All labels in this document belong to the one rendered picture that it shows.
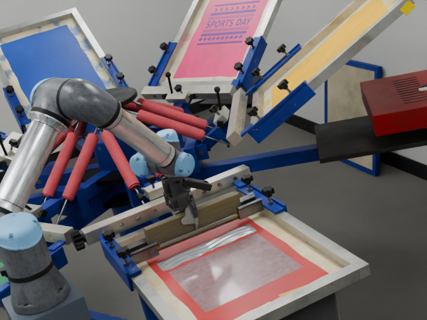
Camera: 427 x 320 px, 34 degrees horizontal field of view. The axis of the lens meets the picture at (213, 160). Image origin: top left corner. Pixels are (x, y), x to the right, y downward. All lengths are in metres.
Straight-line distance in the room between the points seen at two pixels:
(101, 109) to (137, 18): 4.71
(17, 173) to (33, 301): 0.35
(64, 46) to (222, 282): 2.31
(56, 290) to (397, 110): 1.58
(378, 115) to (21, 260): 1.59
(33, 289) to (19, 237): 0.15
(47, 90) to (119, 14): 4.58
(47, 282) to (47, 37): 2.58
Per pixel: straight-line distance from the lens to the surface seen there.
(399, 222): 4.33
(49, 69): 4.07
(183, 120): 3.15
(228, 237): 2.46
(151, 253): 2.42
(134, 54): 6.65
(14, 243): 1.81
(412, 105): 2.91
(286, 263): 2.25
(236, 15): 3.90
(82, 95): 1.93
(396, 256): 4.02
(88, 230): 2.60
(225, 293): 2.18
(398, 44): 4.56
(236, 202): 2.50
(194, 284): 2.26
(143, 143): 2.05
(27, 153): 1.98
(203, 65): 3.76
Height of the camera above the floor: 2.12
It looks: 22 degrees down
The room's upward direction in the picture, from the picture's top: 14 degrees counter-clockwise
